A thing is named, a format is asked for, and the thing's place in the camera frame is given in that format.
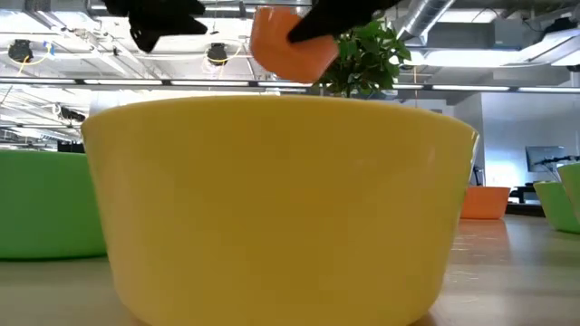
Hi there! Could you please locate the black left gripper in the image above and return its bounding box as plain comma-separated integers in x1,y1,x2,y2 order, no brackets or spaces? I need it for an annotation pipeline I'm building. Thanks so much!
101,0,209,53

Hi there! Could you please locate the orange plastic mini bowl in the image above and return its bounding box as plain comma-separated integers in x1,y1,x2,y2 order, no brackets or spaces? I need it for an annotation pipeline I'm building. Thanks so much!
460,186,512,221
248,5,341,85

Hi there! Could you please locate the yellow plastic mini bowl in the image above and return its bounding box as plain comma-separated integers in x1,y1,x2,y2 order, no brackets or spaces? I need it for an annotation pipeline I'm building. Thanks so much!
81,94,480,326

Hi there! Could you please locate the green plastic mini bowl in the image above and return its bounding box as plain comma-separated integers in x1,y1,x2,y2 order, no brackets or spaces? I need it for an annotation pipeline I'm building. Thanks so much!
556,162,580,223
0,149,108,262
533,180,580,235

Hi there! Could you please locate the green leafy potted plant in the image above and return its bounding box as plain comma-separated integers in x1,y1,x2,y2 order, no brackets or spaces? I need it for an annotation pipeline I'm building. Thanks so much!
316,17,412,99

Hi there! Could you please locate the black ceiling mounted device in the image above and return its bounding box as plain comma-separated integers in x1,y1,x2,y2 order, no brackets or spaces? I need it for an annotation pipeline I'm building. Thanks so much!
58,106,87,124

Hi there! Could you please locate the grey background monitor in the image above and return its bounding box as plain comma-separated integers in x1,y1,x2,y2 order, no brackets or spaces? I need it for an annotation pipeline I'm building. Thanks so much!
525,145,567,174

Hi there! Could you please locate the black background table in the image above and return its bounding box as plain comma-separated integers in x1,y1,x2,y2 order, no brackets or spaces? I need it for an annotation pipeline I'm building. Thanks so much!
509,184,545,216

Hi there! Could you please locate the black ceiling cable reel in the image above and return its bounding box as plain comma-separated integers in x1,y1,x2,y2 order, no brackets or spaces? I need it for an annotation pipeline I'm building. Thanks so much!
7,39,35,64
207,43,229,67

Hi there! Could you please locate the smooth silver ventilation duct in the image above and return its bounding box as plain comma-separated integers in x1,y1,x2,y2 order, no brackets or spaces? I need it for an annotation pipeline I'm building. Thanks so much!
396,0,457,44

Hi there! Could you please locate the long ceiling light rail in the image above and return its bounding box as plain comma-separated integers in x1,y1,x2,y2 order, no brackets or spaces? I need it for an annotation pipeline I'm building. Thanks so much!
391,83,580,93
0,77,314,88

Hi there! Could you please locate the yellow hanging cord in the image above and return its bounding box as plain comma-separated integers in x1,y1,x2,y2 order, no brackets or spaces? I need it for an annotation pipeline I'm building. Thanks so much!
411,65,421,113

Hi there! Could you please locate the grey rectangular air duct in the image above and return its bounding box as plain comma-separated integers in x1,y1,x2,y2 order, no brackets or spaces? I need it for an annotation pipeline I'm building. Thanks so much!
425,21,499,50

